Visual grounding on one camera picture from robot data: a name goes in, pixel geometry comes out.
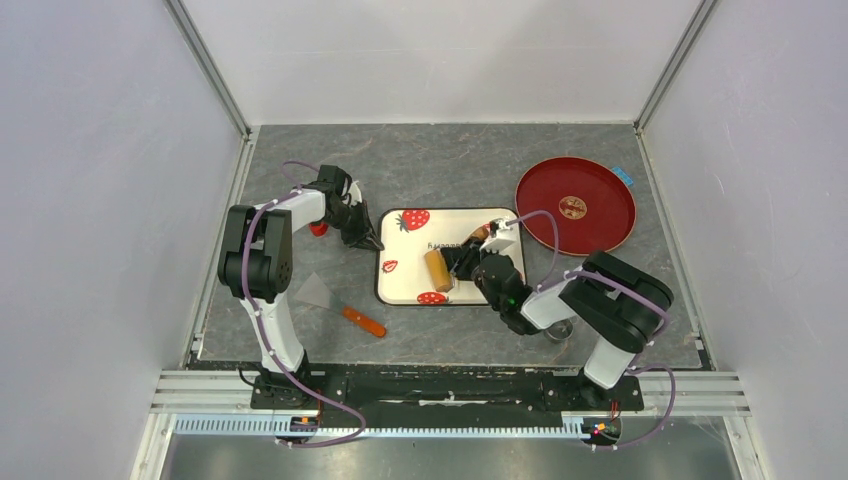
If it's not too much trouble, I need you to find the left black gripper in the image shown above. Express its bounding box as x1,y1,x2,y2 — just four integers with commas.
322,201,383,253

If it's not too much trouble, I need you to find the round red plate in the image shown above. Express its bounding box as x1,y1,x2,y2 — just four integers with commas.
514,156,637,256

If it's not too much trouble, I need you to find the white strawberry print tray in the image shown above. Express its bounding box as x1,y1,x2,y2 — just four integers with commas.
376,208,533,307

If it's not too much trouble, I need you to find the purple cable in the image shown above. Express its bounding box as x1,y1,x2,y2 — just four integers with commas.
239,160,370,450
503,209,678,453

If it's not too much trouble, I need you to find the orange handled metal scraper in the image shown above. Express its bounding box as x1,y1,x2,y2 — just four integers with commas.
294,273,387,338

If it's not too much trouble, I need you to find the wooden dough roller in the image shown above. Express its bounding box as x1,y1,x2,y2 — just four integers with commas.
424,224,490,293

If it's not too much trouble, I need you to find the small red cap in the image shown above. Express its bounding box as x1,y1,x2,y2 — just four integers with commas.
309,222,329,237

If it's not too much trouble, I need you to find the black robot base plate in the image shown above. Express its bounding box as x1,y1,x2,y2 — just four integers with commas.
239,364,645,430

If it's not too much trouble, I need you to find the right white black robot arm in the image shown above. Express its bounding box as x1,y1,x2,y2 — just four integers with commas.
425,240,674,408

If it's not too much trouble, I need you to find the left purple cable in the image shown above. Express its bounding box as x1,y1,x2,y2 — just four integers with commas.
239,160,370,450

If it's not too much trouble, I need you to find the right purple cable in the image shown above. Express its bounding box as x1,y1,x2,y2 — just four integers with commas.
503,209,678,453

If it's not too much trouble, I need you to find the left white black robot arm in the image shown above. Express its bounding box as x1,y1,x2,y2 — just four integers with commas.
217,164,384,408

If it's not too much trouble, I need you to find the aluminium frame rail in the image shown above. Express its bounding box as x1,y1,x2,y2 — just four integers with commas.
151,371,751,440

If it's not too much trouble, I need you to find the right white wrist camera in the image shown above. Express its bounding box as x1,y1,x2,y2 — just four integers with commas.
480,218,520,253

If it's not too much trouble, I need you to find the small blue plastic piece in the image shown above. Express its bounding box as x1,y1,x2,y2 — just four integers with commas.
611,167,634,187

